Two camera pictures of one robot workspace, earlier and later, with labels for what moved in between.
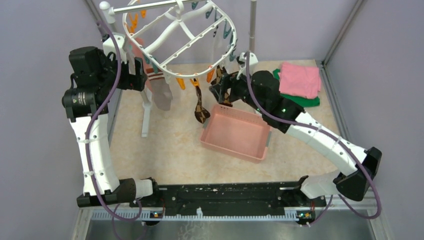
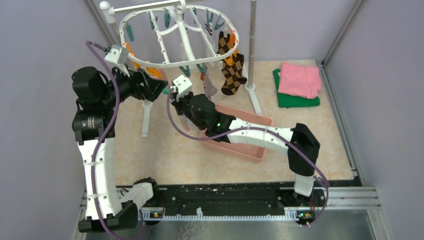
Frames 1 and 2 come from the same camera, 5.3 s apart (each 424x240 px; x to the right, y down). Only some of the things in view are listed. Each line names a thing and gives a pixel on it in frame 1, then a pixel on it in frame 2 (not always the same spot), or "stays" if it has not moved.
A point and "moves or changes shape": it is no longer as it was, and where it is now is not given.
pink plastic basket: (237, 132) stays
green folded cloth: (300, 101) stays
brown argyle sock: (220, 72) moves or changes shape
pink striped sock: (154, 72) to (163, 74)
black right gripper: (228, 81) to (177, 103)
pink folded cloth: (299, 81) stays
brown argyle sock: (201, 113) moves or changes shape
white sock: (221, 43) to (210, 35)
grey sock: (162, 94) to (209, 89)
